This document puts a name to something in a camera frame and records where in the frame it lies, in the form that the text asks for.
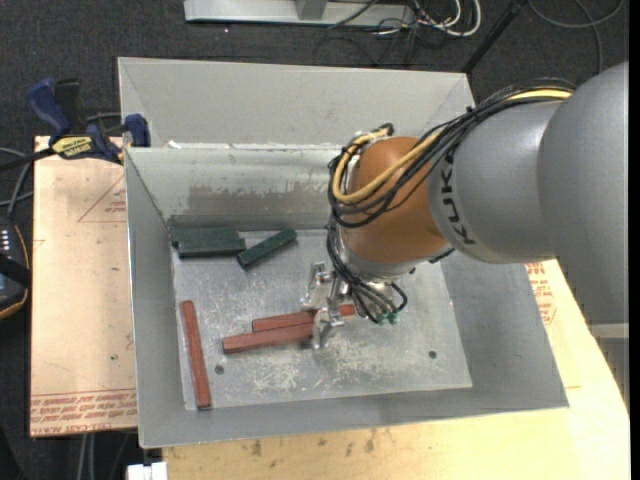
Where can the dark green flat block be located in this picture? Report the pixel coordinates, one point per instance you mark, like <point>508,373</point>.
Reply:
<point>215,249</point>
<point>267,248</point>
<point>202,234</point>

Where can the red-brown flat block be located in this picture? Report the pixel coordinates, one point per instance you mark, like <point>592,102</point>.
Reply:
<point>280,322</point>
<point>196,353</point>
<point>265,340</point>

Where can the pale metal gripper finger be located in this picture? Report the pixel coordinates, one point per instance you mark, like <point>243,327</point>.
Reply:
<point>322,333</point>
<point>319,274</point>

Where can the grey metal bin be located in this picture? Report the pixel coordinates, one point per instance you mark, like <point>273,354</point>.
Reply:
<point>350,368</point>

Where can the brown cardboard board red print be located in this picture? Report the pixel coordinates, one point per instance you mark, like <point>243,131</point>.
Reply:
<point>80,278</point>

